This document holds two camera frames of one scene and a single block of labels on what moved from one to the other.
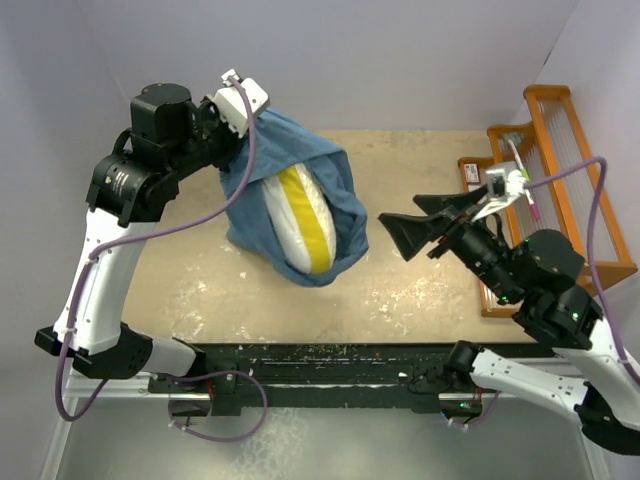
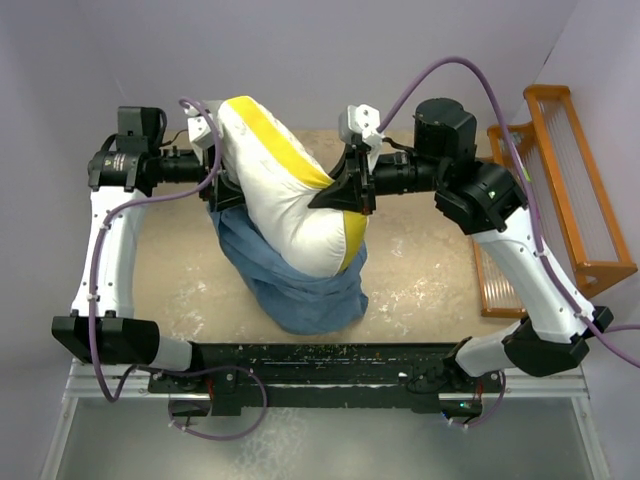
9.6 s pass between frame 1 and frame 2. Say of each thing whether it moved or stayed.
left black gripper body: moved
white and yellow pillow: moved
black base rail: stayed
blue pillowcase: moved
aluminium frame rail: stayed
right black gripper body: moved
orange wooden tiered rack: stayed
